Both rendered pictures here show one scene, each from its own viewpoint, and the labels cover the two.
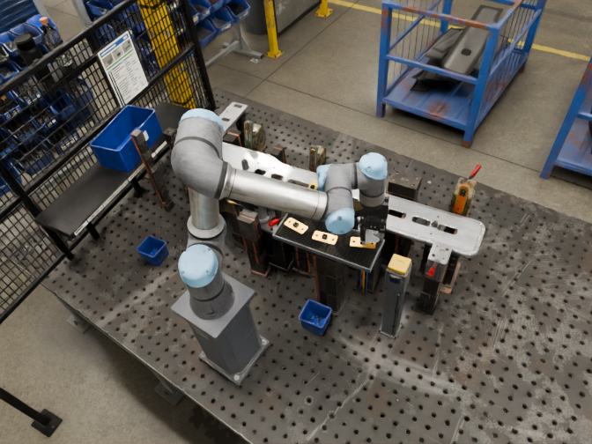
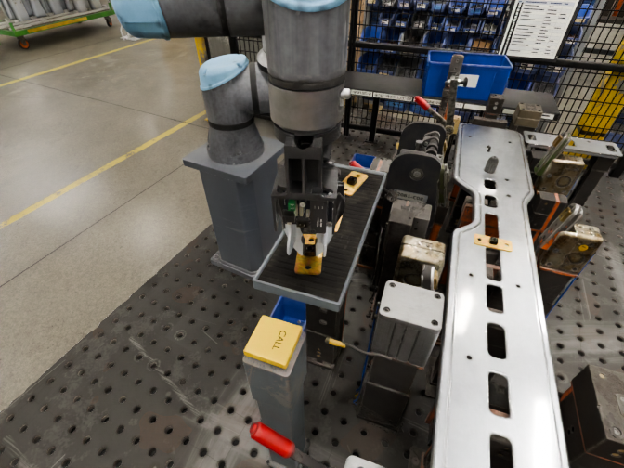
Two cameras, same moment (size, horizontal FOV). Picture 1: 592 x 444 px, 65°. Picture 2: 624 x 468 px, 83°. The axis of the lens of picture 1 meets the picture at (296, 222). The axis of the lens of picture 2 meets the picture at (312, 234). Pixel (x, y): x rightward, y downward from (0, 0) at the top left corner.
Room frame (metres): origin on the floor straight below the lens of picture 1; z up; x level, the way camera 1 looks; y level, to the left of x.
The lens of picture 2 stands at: (0.85, -0.58, 1.57)
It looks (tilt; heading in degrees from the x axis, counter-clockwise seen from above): 42 degrees down; 76
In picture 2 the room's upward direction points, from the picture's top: straight up
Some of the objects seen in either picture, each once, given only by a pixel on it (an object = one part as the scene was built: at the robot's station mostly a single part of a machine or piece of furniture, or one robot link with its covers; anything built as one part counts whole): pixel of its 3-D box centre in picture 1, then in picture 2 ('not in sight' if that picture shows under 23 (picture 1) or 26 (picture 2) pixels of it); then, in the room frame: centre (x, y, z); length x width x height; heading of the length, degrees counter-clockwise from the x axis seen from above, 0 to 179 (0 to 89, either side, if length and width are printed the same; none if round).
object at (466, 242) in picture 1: (317, 188); (495, 250); (1.40, -0.11, 1.00); 1.38 x 0.22 x 0.02; 57
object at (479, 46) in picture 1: (462, 40); not in sight; (3.28, -1.47, 0.47); 1.20 x 0.80 x 0.95; 138
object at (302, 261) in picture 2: (363, 241); (309, 251); (0.93, -0.21, 1.20); 0.08 x 0.04 x 0.01; 72
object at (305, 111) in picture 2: (372, 193); (309, 101); (0.93, -0.23, 1.43); 0.08 x 0.08 x 0.05
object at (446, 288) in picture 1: (454, 256); not in sight; (1.06, -0.62, 0.84); 0.18 x 0.06 x 0.29; 147
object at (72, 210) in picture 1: (122, 161); (437, 92); (1.73, 0.77, 1.01); 0.90 x 0.22 x 0.03; 147
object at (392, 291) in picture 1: (394, 300); (283, 411); (0.86, -0.32, 0.92); 0.08 x 0.08 x 0.44; 57
